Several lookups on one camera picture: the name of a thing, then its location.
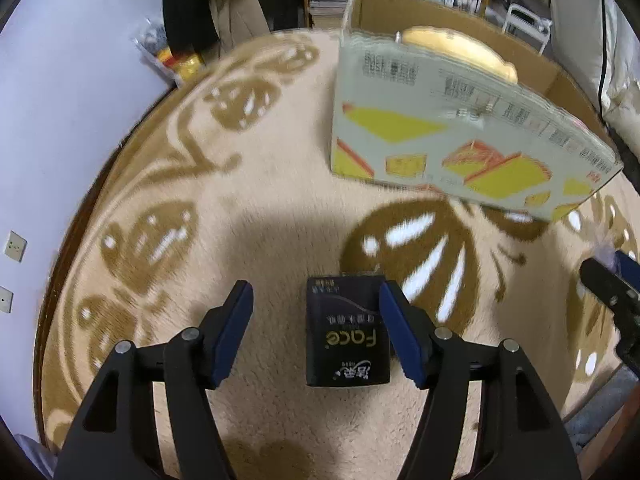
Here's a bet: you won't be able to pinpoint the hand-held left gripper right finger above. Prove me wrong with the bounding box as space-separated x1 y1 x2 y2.
377 280 583 480

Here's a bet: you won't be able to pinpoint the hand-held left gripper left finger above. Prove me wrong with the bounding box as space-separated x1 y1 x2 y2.
52 280 255 480

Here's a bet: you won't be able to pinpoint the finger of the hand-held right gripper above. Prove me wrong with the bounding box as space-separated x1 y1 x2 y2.
580 258 640 313
616 250 640 291

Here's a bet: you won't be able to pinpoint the black tissue pack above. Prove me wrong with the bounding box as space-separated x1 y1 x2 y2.
305 275 393 387

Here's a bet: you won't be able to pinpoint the printed cardboard box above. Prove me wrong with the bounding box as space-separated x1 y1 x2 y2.
329 0 625 223

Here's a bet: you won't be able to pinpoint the yellow plush toy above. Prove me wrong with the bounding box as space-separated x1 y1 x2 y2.
400 26 520 85

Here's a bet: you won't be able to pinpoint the beige patterned blanket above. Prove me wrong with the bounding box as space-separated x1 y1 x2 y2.
32 30 640 480

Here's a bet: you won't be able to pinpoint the white cushion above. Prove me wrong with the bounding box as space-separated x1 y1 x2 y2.
600 0 640 146

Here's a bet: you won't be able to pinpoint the cream padded mattress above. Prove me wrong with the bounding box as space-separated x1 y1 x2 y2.
542 0 608 111

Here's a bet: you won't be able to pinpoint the plastic bag of toys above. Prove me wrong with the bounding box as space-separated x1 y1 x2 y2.
132 17 206 88

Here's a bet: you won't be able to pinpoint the white rolling cart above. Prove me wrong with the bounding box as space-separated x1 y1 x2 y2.
501 4 553 56

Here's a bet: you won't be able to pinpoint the beige coat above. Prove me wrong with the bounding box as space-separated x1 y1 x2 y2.
207 0 273 43

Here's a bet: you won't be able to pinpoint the black garment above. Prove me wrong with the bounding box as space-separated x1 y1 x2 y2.
162 0 221 53

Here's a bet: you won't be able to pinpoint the stacks of books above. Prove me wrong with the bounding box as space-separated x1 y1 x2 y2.
307 0 351 28

